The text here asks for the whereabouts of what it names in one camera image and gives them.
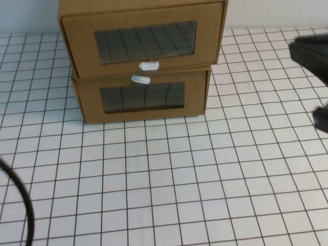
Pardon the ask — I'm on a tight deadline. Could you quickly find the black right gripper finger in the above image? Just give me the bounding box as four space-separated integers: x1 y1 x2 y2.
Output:
289 34 328 86
313 101 328 133

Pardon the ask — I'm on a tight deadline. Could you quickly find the cardboard drawer with window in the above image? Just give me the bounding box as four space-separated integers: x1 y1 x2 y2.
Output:
61 2 225 73

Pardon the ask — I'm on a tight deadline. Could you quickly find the cardboard shoe box shell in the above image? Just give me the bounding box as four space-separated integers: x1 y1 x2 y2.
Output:
58 0 228 78

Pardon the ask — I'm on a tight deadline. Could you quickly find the cardboard shoe box with window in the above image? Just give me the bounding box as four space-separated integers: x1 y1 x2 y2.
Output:
71 66 212 125

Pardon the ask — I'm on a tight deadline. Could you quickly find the white grid tablecloth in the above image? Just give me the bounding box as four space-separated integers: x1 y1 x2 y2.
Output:
0 26 328 246

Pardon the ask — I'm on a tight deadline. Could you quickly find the white rectangular drawer handle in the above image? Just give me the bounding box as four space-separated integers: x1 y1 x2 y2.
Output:
138 60 160 71

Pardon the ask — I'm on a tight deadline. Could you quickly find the white oval drawer handle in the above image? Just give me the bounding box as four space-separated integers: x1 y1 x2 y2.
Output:
131 74 151 85

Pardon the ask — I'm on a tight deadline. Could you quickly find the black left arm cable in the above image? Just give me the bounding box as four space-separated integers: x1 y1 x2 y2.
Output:
0 156 36 246

